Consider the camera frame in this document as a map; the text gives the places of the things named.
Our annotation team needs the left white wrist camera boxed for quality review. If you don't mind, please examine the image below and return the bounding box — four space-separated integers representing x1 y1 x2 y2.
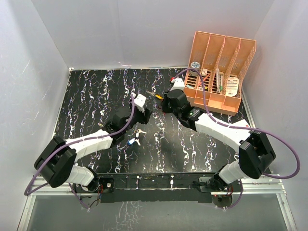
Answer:
131 93 147 113

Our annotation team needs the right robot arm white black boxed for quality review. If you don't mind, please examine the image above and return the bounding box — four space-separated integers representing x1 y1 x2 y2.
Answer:
161 89 276 191

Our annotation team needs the key with blue tag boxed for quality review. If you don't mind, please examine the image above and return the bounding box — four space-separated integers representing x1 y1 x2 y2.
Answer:
127 138 141 146

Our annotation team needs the round patterned tin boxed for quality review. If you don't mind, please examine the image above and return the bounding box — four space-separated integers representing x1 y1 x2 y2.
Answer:
189 62 201 77

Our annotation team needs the purple cable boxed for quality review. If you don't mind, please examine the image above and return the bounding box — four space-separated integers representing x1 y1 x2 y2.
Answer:
24 95 136 209
173 68 301 209

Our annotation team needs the white packaged card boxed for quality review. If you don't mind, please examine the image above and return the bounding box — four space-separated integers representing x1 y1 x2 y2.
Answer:
226 77 239 97

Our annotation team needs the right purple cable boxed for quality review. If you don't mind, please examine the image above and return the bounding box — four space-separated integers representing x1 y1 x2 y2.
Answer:
173 68 301 209

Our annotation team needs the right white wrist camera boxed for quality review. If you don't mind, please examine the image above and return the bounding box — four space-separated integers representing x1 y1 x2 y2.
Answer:
170 77 185 91

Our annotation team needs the peach desk organizer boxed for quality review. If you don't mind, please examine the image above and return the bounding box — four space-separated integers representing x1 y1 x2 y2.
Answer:
184 31 257 116

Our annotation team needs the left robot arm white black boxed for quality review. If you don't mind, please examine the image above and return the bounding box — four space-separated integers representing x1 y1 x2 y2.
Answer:
34 106 152 192

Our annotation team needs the aluminium front rail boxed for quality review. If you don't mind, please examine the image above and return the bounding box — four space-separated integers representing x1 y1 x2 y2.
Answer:
18 172 297 231

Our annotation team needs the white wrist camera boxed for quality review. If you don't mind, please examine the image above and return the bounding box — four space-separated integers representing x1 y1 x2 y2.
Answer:
131 93 147 113
170 77 185 91

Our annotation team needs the key with yellow tag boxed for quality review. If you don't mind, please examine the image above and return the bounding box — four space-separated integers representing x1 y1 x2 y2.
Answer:
147 91 163 100

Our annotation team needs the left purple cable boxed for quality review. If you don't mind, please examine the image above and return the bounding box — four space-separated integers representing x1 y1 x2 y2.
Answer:
24 95 136 209

